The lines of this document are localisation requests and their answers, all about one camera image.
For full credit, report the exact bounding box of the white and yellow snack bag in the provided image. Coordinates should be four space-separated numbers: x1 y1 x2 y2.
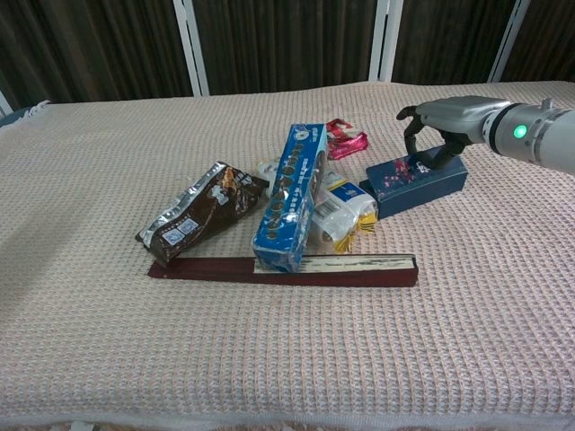
309 172 378 255

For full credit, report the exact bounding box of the brown foil snack bag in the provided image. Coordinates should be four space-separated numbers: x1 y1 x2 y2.
135 161 270 268

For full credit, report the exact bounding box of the beige waffle weave tablecloth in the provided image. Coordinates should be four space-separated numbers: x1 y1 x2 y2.
0 80 575 427

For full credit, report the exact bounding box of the blue cookie box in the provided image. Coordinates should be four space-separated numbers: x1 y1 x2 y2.
251 123 328 274

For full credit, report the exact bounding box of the blue cloth with white fringe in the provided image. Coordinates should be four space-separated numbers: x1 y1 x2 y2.
0 99 50 131

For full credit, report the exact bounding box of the pink candy wrapper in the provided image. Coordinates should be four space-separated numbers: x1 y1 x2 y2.
325 119 369 162

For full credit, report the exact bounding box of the small white snack packet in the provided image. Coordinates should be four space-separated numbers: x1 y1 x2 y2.
256 157 282 197

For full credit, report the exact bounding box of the dark blue glasses case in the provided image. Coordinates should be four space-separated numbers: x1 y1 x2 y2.
358 145 468 220

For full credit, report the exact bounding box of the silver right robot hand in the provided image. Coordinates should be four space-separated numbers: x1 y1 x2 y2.
395 96 511 172

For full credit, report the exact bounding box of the dark brown curtain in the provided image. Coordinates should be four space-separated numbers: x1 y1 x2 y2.
0 0 575 107

